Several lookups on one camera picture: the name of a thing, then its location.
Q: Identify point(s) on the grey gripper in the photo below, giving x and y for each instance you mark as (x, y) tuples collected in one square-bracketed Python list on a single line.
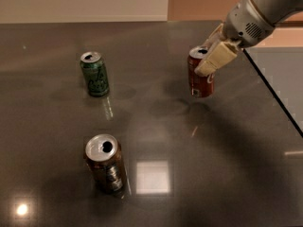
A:
[(244, 23)]

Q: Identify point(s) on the red coke can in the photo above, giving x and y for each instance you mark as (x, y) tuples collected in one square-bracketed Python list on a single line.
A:
[(199, 86)]

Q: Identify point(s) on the green soda can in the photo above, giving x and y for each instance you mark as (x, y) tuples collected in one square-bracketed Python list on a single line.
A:
[(94, 71)]

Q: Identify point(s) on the brown soda can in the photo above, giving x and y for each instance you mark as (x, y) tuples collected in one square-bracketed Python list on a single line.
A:
[(103, 155)]

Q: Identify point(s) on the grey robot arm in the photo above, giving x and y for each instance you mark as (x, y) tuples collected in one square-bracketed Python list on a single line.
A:
[(275, 11)]

